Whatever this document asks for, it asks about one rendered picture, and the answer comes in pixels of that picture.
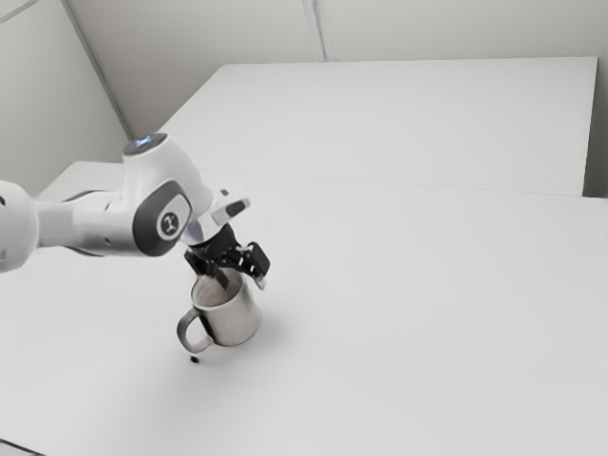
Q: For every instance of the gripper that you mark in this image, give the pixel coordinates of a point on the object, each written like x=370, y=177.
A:
x=216, y=252

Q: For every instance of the silver metal mug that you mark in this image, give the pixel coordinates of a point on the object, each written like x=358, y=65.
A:
x=223, y=311

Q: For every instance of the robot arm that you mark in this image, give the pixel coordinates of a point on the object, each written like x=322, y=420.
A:
x=147, y=199

